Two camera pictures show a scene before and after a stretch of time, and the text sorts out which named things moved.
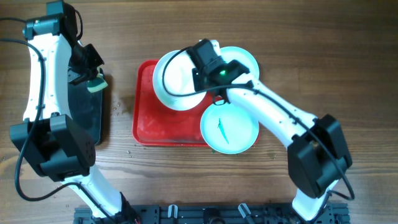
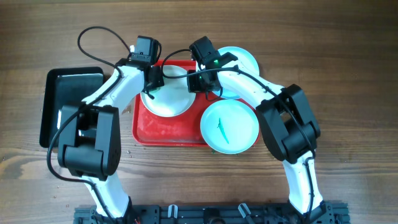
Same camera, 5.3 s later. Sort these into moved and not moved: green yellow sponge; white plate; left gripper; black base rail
Moved: green yellow sponge; white plate; left gripper
Not moved: black base rail
